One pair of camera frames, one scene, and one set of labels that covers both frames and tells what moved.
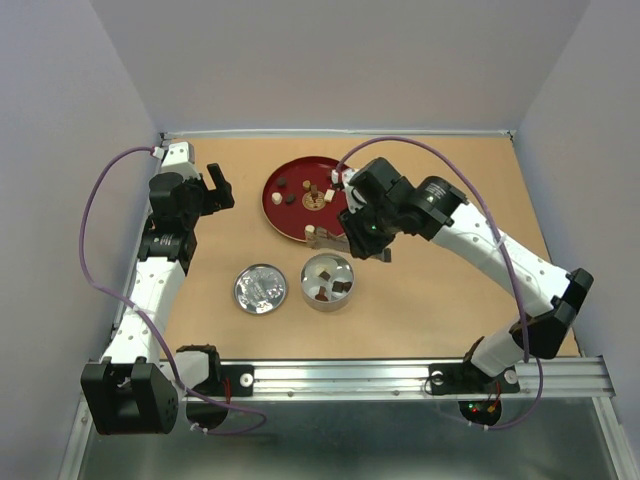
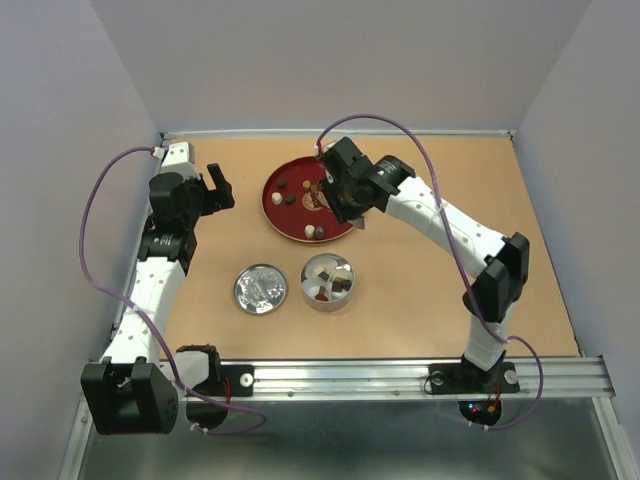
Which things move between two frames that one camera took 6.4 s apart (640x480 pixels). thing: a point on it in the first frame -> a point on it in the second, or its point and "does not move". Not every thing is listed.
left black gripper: [215, 199] does not move
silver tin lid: [260, 288] does not move
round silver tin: [327, 283] does not move
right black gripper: [362, 244] -> [343, 212]
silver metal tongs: [322, 238] -> [322, 199]
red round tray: [298, 193] does not move
